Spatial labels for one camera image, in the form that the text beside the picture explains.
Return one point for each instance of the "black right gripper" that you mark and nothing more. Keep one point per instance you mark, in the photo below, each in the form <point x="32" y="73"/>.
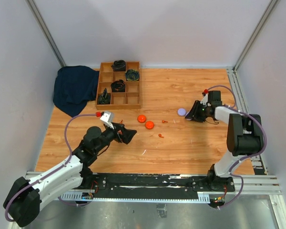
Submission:
<point x="193" y="114"/>

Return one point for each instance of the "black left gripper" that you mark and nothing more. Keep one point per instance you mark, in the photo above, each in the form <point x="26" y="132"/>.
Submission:
<point x="126" y="135"/>

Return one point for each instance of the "orange charging case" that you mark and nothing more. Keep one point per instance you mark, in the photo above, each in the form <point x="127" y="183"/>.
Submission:
<point x="149" y="125"/>
<point x="141" y="118"/>

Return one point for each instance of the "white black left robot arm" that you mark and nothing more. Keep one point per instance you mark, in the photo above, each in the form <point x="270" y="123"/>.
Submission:
<point x="27" y="197"/>

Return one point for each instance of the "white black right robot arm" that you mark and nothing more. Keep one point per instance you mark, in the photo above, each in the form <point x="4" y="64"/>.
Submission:
<point x="245" y="139"/>

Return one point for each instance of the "dark rolled belt lower left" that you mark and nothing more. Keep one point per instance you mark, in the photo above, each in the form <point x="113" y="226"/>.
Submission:
<point x="104" y="98"/>

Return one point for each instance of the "black rolled belt middle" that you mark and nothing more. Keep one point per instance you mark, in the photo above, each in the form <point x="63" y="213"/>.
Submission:
<point x="118" y="86"/>

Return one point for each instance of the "black rolled belt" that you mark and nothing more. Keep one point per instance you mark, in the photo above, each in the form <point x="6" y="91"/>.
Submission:
<point x="118" y="86"/>
<point x="119" y="66"/>

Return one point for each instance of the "wooden compartment tray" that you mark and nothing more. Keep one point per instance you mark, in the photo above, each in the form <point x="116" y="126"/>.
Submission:
<point x="131" y="98"/>

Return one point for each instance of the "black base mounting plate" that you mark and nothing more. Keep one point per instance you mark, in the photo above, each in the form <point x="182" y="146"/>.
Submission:
<point x="151" y="187"/>

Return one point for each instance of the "dark green rolled belt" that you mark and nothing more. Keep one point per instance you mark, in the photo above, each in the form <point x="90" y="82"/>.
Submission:
<point x="132" y="75"/>

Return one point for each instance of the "black rolled belt top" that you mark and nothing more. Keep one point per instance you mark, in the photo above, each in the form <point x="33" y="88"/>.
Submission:
<point x="119" y="66"/>

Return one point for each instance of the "dark blue cloth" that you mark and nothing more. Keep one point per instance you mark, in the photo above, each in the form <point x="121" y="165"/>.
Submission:
<point x="74" y="87"/>

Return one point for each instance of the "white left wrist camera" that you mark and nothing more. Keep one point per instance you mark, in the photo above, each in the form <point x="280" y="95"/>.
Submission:
<point x="107" y="118"/>

